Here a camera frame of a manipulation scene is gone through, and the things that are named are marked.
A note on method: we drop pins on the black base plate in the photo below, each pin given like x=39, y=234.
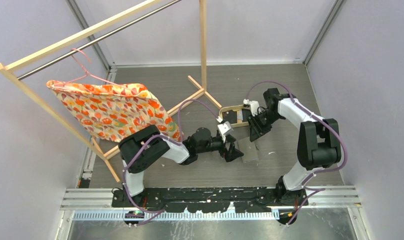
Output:
x=258, y=199

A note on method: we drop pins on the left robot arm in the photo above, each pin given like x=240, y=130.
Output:
x=143, y=148

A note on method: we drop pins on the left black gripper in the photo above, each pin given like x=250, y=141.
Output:
x=232, y=153

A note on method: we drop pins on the aluminium frame rail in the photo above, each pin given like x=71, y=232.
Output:
x=90, y=204

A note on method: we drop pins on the oval wooden tray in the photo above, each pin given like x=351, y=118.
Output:
x=242, y=115

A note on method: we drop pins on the metal rack rod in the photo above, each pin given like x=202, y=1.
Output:
x=87, y=32

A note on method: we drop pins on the floral orange cloth bag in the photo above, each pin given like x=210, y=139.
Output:
x=114, y=112

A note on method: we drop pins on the pink wire hanger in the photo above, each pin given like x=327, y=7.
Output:
x=86, y=72

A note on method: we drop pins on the black VIP card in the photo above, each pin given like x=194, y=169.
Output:
x=230, y=116

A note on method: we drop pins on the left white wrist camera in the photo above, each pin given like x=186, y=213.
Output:
x=224, y=128

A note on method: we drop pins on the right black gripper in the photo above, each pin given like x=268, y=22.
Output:
x=256, y=130

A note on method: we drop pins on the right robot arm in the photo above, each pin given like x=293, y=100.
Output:
x=318, y=146

